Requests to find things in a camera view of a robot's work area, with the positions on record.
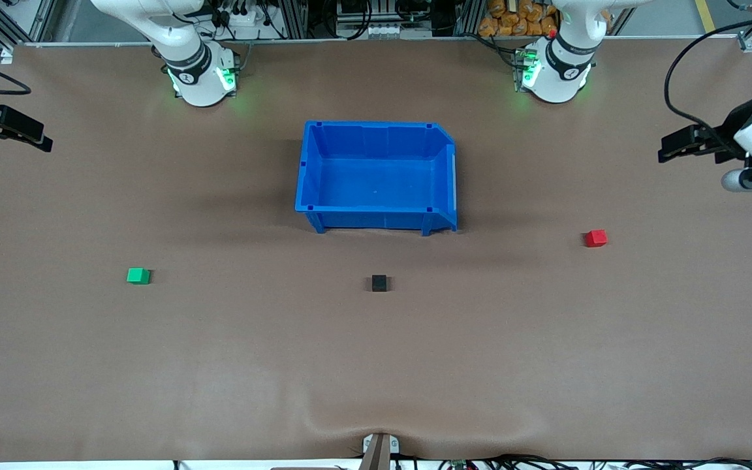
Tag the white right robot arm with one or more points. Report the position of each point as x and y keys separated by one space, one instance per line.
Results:
x=187 y=52

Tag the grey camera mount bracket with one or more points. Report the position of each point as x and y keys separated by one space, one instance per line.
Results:
x=378 y=454

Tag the white power strip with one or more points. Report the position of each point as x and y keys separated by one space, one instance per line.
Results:
x=245 y=29

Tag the blue plastic storage bin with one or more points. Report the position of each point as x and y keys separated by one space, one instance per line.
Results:
x=376 y=176

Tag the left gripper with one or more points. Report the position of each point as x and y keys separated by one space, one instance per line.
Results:
x=726 y=135

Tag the white connector block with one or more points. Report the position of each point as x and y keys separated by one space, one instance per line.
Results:
x=380 y=30

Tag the green cube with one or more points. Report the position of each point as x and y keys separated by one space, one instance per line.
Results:
x=137 y=276

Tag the black cube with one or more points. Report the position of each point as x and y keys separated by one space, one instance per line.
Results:
x=379 y=283

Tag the red cube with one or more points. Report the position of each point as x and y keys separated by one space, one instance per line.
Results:
x=596 y=238

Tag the brown table mat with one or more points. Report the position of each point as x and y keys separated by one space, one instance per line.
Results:
x=219 y=359

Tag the orange packets pile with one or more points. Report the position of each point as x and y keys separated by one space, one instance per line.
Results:
x=506 y=23

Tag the aluminium rack frame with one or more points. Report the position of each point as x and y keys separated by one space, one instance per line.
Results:
x=291 y=16

